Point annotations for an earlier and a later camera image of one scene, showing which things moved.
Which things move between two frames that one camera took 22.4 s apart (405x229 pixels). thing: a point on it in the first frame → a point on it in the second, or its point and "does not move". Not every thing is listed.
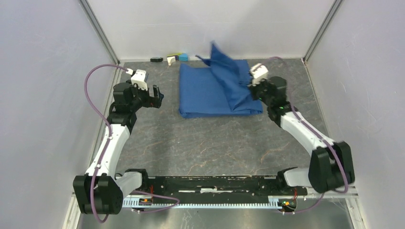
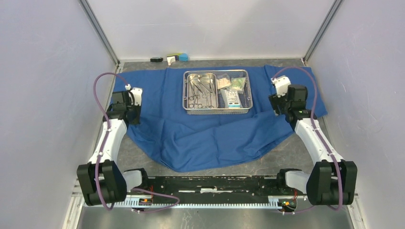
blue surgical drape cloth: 221,89 → 192,143
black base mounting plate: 217,188 does not move
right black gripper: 253,88 → 275,101
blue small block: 183,57 does not move
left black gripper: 151,101 → 136,120
